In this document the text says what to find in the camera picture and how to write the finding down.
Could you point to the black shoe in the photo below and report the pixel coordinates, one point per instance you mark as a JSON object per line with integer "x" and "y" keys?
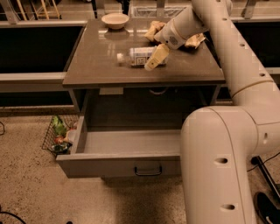
{"x": 266, "y": 209}

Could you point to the grey cabinet with glossy top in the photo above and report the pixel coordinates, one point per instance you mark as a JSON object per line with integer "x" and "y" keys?
{"x": 94, "y": 63}

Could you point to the black stand leg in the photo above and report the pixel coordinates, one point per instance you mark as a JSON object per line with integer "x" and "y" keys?
{"x": 275, "y": 188}

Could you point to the clear plastic bin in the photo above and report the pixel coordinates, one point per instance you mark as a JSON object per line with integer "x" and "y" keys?
{"x": 153, "y": 12}

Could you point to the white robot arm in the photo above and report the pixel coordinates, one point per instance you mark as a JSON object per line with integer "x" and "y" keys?
{"x": 217, "y": 140}

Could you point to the brown snack bag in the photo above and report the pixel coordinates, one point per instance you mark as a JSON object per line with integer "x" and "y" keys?
{"x": 193, "y": 41}

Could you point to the beige shallow bowl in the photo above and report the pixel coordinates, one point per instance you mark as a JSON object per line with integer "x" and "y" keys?
{"x": 115, "y": 21}

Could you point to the open grey top drawer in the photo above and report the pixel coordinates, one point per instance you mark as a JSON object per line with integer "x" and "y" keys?
{"x": 117, "y": 132}

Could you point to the wire basket with groceries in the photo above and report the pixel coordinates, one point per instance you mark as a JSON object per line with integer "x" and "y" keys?
{"x": 56, "y": 140}

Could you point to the clear plastic water bottle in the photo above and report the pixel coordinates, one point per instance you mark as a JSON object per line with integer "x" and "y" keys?
{"x": 136, "y": 57}

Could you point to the black drawer handle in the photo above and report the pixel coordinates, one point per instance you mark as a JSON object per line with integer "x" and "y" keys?
{"x": 148, "y": 172}

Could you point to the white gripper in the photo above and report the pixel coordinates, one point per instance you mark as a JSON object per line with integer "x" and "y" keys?
{"x": 167, "y": 35}

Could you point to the wooden chair frame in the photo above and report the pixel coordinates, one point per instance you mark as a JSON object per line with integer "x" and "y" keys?
{"x": 37, "y": 9}

